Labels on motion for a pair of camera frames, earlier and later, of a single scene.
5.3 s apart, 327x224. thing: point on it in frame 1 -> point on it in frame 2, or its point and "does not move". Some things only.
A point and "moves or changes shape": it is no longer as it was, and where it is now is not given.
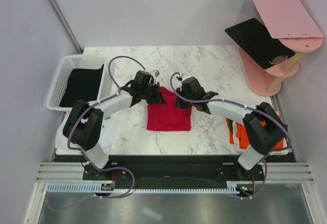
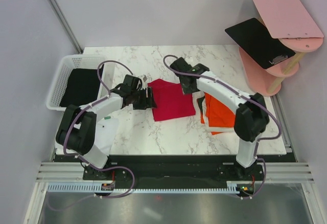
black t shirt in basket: x=83 y=84 does not move
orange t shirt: x=243 y=138 moves or changes shape
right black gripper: x=182 y=106 -> x=188 y=90
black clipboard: x=266 y=50 does not move
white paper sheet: x=110 y=134 does not move
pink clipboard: x=285 y=16 does not move
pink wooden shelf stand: x=267 y=81 does not move
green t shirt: x=231 y=122 moves or changes shape
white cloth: x=273 y=152 -> x=196 y=95
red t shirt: x=166 y=116 moves or changes shape
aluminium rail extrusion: x=62 y=172 does not move
